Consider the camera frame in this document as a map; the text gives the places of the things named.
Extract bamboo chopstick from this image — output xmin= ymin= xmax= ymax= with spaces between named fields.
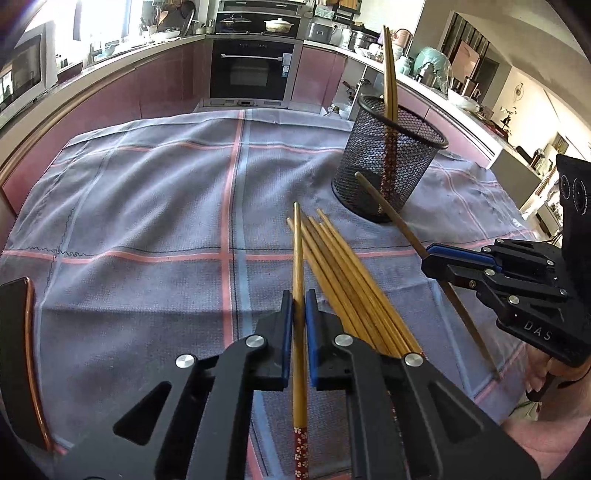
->
xmin=301 ymin=216 xmax=412 ymax=358
xmin=301 ymin=215 xmax=391 ymax=354
xmin=300 ymin=214 xmax=374 ymax=346
xmin=355 ymin=171 xmax=501 ymax=380
xmin=293 ymin=202 xmax=308 ymax=479
xmin=311 ymin=209 xmax=423 ymax=358

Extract teal electric fan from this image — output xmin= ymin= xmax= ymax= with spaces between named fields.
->
xmin=413 ymin=47 xmax=452 ymax=93

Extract built-in black oven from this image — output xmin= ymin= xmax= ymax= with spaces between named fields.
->
xmin=209 ymin=35 xmax=303 ymax=103

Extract white ceramic pot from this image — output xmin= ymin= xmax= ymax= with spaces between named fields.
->
xmin=264 ymin=18 xmax=294 ymax=35

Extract black camera box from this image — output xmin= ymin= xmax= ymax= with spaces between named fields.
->
xmin=556 ymin=154 xmax=591 ymax=297

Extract right hand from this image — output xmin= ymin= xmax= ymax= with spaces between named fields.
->
xmin=525 ymin=345 xmax=590 ymax=421

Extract black mesh cup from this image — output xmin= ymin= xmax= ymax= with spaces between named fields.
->
xmin=332 ymin=95 xmax=449 ymax=224

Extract black smartphone copper edge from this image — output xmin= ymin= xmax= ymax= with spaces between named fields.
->
xmin=0 ymin=277 xmax=53 ymax=452

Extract white microwave oven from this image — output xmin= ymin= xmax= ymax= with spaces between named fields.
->
xmin=1 ymin=21 xmax=57 ymax=126

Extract grey plaid tablecloth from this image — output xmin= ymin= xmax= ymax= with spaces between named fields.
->
xmin=1 ymin=109 xmax=525 ymax=455

